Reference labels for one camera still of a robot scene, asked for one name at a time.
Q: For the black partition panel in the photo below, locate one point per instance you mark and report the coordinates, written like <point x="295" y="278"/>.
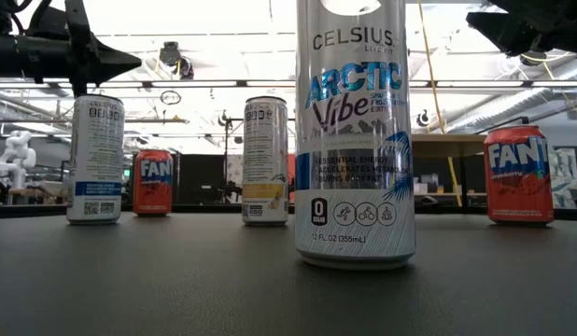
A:
<point x="200" y="172"/>

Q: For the white Celsius can blue band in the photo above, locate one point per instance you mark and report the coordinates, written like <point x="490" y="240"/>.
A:
<point x="96" y="158"/>

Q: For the Celsius Arctic Vibe can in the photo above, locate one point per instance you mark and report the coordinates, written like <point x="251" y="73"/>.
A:
<point x="354" y="186"/>

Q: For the Celsius Tropical Vibe can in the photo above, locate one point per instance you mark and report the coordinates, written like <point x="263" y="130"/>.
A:
<point x="265" y="158"/>

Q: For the long ceiling light strip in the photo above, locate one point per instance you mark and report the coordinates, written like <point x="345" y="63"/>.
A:
<point x="195" y="84"/>

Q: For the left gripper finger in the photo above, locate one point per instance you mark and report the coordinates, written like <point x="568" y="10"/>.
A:
<point x="108" y="60"/>

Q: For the red Fanta can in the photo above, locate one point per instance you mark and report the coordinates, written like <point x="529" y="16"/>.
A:
<point x="517" y="186"/>
<point x="153" y="186"/>

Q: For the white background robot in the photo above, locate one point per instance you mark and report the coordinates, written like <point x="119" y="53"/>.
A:
<point x="18" y="156"/>

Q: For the black table frame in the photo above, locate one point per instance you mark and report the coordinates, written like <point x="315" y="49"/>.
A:
<point x="204" y="208"/>

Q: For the orange cloth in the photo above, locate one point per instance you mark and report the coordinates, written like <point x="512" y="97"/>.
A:
<point x="291" y="177"/>

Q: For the leaf-patterned cloth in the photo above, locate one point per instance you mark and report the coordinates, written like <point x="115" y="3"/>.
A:
<point x="564" y="177"/>

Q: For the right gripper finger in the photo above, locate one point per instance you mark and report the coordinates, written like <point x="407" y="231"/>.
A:
<point x="503" y="32"/>

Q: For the white floral cloth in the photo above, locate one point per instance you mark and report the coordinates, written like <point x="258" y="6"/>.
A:
<point x="233" y="172"/>

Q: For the white boxes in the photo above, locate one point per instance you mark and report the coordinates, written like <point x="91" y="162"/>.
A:
<point x="421" y="188"/>

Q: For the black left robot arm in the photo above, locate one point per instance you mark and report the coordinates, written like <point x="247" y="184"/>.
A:
<point x="27" y="56"/>

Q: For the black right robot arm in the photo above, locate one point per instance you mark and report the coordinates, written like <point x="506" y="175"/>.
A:
<point x="550" y="9"/>

